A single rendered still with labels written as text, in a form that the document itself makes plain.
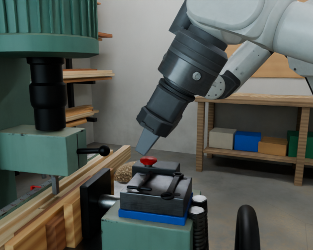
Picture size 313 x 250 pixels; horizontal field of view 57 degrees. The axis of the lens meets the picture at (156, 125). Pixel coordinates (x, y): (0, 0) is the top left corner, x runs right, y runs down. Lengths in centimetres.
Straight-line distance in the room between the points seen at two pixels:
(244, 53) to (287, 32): 53
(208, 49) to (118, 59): 387
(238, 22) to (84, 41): 23
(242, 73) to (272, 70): 276
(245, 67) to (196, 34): 49
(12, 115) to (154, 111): 28
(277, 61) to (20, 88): 328
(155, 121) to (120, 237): 18
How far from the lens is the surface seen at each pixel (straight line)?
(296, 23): 39
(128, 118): 427
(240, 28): 39
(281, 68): 367
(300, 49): 39
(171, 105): 43
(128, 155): 89
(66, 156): 50
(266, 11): 39
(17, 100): 61
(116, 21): 432
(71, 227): 49
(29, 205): 55
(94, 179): 50
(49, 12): 45
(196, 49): 42
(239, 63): 91
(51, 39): 44
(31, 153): 53
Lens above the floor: 118
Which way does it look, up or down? 12 degrees down
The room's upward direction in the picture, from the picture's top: straight up
